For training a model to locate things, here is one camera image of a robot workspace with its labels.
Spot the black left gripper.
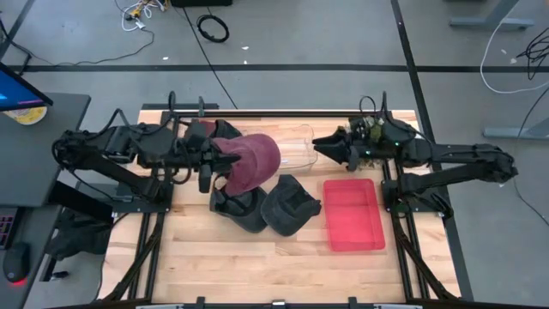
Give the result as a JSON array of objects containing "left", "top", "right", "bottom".
[{"left": 188, "top": 136, "right": 241, "bottom": 193}]

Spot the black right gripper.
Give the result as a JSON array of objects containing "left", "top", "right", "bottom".
[{"left": 312, "top": 130, "right": 387, "bottom": 173}]

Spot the maroon corduroy cap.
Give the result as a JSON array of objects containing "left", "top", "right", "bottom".
[{"left": 212, "top": 132, "right": 282, "bottom": 197}]

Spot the dark grey corduroy cap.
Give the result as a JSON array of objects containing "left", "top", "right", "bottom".
[
  {"left": 212, "top": 118, "right": 244, "bottom": 141},
  {"left": 260, "top": 173, "right": 323, "bottom": 238},
  {"left": 208, "top": 171, "right": 269, "bottom": 234}
]

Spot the clear plastic bin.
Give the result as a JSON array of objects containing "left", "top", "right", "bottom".
[{"left": 239, "top": 124, "right": 319, "bottom": 171}]

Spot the red translucent plastic bin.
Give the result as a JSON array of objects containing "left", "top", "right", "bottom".
[{"left": 322, "top": 178, "right": 386, "bottom": 252}]

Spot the dark office chair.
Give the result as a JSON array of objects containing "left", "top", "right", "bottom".
[{"left": 45, "top": 209, "right": 113, "bottom": 262}]

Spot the grey desk leg foot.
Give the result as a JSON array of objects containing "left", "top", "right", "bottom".
[
  {"left": 482, "top": 115, "right": 549, "bottom": 141},
  {"left": 448, "top": 0, "right": 537, "bottom": 31}
]

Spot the dark grey desk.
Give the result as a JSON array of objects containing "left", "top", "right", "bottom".
[{"left": 0, "top": 92, "right": 92, "bottom": 309}]

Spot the monitor with blue screen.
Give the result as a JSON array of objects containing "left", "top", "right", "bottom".
[{"left": 0, "top": 62, "right": 55, "bottom": 112}]

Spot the black keyboard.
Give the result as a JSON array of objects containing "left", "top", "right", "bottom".
[{"left": 0, "top": 214, "right": 16, "bottom": 250}]

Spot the black computer mouse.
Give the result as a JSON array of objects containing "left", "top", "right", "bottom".
[{"left": 2, "top": 241, "right": 32, "bottom": 284}]

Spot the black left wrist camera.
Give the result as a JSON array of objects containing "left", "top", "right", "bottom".
[{"left": 184, "top": 118, "right": 212, "bottom": 139}]

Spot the black aluminium table frame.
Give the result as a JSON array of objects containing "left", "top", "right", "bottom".
[{"left": 96, "top": 102, "right": 475, "bottom": 309}]

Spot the long black floor cable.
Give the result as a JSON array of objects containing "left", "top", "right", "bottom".
[{"left": 184, "top": 8, "right": 239, "bottom": 111}]

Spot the coiled black floor cable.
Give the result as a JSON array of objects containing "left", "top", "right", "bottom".
[{"left": 196, "top": 14, "right": 231, "bottom": 44}]

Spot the thin black floor cable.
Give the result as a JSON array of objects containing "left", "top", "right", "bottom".
[{"left": 0, "top": 21, "right": 155, "bottom": 70}]

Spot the long white floor cable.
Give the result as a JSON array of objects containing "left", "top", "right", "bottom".
[{"left": 479, "top": 16, "right": 549, "bottom": 94}]

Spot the white and yellow cable bundle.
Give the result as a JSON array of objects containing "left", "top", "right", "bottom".
[{"left": 113, "top": 0, "right": 168, "bottom": 32}]

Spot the tangled black cable bundle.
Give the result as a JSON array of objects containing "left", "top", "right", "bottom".
[{"left": 516, "top": 27, "right": 549, "bottom": 81}]

